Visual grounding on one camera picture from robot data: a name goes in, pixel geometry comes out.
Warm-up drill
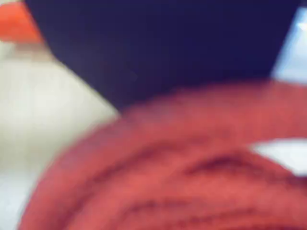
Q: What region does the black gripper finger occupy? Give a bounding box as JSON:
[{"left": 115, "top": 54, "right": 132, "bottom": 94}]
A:
[{"left": 24, "top": 0, "right": 300, "bottom": 117}]

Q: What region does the white marker with red cap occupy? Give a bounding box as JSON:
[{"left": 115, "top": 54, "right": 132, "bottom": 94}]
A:
[{"left": 0, "top": 2, "right": 307, "bottom": 84}]

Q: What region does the red braided charging cable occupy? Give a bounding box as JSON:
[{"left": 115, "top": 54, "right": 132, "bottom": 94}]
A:
[{"left": 16, "top": 81, "right": 307, "bottom": 230}]

